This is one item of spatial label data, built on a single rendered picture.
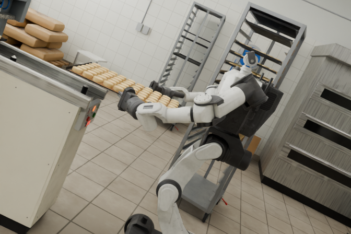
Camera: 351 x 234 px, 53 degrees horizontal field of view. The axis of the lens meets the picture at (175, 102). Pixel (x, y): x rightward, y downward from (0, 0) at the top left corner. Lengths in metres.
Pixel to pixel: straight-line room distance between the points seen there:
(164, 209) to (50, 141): 0.71
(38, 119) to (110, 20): 4.33
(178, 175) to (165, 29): 4.12
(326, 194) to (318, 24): 2.47
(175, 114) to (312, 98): 3.43
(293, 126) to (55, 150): 3.48
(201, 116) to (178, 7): 4.47
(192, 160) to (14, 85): 1.00
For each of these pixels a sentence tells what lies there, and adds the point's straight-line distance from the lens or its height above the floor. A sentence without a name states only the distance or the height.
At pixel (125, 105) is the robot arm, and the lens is 1.68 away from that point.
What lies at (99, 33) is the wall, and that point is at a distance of 6.21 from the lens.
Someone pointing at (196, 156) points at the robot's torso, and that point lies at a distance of 1.91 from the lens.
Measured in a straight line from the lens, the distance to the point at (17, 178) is 2.13.
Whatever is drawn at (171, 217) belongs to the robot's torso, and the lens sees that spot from 2.10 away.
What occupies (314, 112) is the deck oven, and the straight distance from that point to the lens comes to 4.85.
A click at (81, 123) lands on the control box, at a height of 0.75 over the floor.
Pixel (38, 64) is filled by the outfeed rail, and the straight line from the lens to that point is 2.26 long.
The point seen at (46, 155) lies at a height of 0.52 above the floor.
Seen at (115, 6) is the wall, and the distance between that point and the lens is 6.15.
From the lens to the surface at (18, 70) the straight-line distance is 1.99.
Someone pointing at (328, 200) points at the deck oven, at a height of 0.21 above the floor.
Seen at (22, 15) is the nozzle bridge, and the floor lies 1.07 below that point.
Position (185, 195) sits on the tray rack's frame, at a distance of 3.15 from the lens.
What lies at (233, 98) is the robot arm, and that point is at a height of 1.23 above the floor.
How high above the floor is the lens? 1.41
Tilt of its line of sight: 11 degrees down
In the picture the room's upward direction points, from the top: 25 degrees clockwise
